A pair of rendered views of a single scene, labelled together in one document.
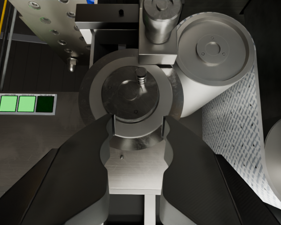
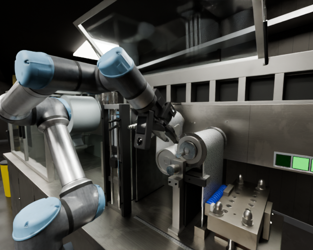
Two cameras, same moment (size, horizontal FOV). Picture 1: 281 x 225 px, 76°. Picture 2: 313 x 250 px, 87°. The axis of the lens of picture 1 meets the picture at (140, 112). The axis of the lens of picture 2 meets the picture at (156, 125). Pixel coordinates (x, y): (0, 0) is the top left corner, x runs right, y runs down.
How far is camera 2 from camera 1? 51 cm
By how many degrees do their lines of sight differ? 40
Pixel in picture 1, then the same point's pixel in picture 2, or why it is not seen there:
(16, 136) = (309, 140)
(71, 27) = (239, 198)
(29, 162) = (294, 120)
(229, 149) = not seen: hidden behind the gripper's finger
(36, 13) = (252, 208)
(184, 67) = (173, 156)
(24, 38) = not seen: outside the picture
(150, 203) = (211, 97)
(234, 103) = (164, 143)
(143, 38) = (181, 167)
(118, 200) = (234, 95)
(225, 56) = (163, 157)
